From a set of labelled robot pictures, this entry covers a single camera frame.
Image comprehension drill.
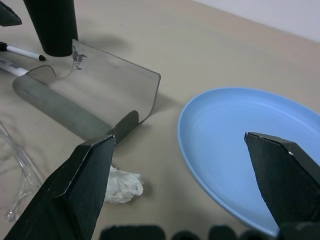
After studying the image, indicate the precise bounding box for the crumpled white tissue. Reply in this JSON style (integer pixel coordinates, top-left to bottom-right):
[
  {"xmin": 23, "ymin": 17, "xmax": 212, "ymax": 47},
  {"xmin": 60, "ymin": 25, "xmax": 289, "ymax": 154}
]
[{"xmin": 103, "ymin": 163, "xmax": 145, "ymax": 205}]

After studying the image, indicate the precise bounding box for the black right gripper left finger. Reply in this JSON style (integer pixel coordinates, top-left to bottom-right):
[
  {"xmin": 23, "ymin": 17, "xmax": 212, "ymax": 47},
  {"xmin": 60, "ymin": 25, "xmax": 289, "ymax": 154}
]
[{"xmin": 4, "ymin": 134, "xmax": 116, "ymax": 240}]

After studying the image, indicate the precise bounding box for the white marker with black cap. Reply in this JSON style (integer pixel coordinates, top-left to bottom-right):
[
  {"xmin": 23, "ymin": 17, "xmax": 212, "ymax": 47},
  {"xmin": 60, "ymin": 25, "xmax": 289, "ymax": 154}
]
[{"xmin": 0, "ymin": 41, "xmax": 46, "ymax": 62}]

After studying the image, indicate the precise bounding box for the clear plastic packaging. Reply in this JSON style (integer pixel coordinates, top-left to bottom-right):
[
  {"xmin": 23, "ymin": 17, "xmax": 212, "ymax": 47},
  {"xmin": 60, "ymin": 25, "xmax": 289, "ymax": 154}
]
[{"xmin": 0, "ymin": 121, "xmax": 43, "ymax": 223}]

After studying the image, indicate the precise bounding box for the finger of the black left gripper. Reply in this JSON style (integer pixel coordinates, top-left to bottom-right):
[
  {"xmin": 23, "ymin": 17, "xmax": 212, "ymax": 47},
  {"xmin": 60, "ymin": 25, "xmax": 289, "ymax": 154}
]
[{"xmin": 0, "ymin": 3, "xmax": 23, "ymax": 27}]

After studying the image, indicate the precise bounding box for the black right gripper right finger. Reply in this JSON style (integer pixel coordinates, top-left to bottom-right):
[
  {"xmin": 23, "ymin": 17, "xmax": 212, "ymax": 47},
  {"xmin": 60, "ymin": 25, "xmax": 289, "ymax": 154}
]
[{"xmin": 244, "ymin": 132, "xmax": 320, "ymax": 229}]

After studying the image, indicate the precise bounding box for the light blue plate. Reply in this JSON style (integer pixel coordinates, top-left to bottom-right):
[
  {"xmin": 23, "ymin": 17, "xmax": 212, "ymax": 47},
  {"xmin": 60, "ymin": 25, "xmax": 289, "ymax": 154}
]
[{"xmin": 177, "ymin": 86, "xmax": 320, "ymax": 238}]

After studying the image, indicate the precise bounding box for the black plastic cup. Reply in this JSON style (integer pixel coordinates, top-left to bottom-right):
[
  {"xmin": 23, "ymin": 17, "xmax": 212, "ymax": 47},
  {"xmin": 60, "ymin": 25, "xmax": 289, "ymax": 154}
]
[{"xmin": 22, "ymin": 0, "xmax": 79, "ymax": 57}]

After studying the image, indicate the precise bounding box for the clear acrylic curved holder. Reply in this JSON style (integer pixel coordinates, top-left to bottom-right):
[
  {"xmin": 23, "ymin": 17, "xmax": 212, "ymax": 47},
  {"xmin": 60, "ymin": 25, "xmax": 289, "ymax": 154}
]
[{"xmin": 12, "ymin": 38, "xmax": 161, "ymax": 146}]

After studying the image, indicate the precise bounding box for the white marker with blue cap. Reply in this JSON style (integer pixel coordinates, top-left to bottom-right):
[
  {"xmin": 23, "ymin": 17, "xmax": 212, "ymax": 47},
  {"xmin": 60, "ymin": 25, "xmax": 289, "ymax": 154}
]
[{"xmin": 0, "ymin": 56, "xmax": 30, "ymax": 77}]

